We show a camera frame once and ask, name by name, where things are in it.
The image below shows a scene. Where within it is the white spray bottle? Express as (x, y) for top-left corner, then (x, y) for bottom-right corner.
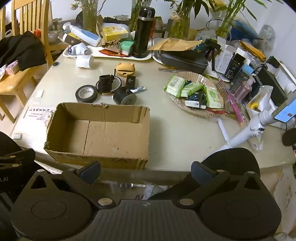
(62, 22), (102, 47)

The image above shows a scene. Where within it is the black caster wheel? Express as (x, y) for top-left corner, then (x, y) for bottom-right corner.
(113, 88), (137, 106)

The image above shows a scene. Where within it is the white carton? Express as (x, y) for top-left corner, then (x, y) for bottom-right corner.
(217, 37), (236, 75)

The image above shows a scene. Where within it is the glass vase with dried flowers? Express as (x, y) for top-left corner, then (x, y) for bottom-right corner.
(72, 0), (101, 34)

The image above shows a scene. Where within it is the brown striped ribbon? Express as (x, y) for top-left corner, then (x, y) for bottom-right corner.
(216, 82), (242, 121)

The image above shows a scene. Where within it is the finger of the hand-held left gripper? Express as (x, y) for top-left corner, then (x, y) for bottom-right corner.
(0, 148), (36, 168)

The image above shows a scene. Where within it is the yellow bear-shaped case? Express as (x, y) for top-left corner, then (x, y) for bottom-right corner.
(115, 62), (136, 77)

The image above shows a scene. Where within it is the white plastic bag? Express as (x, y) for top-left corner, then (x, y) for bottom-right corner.
(246, 85), (274, 116)

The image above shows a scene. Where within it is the pink box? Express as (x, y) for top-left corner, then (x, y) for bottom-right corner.
(4, 61), (20, 75)

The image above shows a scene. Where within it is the pink patterned strap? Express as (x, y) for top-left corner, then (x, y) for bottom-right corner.
(228, 91), (246, 124)

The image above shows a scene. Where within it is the yellow carton box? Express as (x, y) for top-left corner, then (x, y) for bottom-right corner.
(102, 25), (129, 41)

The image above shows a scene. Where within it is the black cylinder with strap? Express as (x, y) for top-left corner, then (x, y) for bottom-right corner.
(97, 75), (115, 93)

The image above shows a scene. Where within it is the glass bottle vase with plant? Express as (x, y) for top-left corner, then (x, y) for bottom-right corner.
(170, 0), (208, 40)

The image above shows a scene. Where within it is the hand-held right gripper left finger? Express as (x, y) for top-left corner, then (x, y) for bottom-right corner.
(24, 161), (116, 208)

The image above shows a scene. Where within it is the slim glass vase with bamboo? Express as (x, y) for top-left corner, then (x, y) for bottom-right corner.
(208, 0), (266, 40)

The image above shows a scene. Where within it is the wooden chair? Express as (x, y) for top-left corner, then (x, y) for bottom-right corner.
(0, 0), (68, 123)

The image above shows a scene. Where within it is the burlap drawstring pouch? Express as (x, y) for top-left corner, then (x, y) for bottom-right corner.
(101, 39), (121, 49)

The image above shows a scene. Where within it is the black thermos bottle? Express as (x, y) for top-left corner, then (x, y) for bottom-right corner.
(132, 7), (156, 59)

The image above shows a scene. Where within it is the brown paper envelope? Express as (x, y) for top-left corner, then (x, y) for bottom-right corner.
(148, 38), (203, 51)

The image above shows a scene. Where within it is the black tissue pack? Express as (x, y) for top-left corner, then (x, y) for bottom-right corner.
(184, 91), (204, 108)

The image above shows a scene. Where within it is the black mini tripod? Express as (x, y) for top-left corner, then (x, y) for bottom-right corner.
(205, 39), (222, 71)

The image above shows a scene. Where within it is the black cloth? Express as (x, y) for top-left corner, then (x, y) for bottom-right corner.
(0, 31), (47, 71)

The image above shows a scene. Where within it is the white jar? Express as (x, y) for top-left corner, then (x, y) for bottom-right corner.
(76, 55), (94, 69)

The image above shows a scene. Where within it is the green and white box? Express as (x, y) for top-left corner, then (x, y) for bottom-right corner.
(120, 40), (135, 56)

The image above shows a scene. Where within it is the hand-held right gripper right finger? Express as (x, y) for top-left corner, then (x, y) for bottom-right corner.
(177, 162), (270, 208)

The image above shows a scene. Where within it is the yellow cloth pouch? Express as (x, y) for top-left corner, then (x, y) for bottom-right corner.
(239, 40), (266, 62)

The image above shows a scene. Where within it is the grey hard case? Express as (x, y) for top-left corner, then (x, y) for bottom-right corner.
(159, 49), (209, 75)

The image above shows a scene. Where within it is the green wet wipes pack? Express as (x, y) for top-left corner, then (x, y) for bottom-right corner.
(180, 82), (203, 98)
(203, 84), (224, 109)
(166, 76), (186, 97)

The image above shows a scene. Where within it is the white phone stand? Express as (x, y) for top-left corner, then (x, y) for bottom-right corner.
(217, 83), (296, 152)

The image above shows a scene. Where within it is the black tape roll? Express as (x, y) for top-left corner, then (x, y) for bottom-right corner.
(75, 85), (98, 103)

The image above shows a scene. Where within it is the white sock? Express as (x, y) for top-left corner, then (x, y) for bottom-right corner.
(69, 43), (88, 56)

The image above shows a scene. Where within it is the brown cardboard box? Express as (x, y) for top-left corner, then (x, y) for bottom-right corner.
(44, 103), (151, 170)

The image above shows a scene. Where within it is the black carton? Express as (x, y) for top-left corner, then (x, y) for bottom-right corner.
(225, 53), (246, 81)

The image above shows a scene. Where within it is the red envelope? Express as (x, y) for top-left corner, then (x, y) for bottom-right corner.
(99, 48), (123, 58)

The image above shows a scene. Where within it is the black electronics box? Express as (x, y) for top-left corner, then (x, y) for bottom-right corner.
(257, 66), (287, 107)

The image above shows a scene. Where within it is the pink pump bottle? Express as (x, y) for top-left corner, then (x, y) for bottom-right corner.
(230, 76), (256, 100)

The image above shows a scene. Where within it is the paper plate with wipe packets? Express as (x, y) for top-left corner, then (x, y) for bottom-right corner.
(167, 71), (229, 117)

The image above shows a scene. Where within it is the amber tape ring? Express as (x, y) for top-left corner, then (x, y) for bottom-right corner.
(99, 75), (122, 94)

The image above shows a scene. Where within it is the black and gold box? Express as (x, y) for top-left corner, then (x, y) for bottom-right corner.
(62, 32), (83, 45)

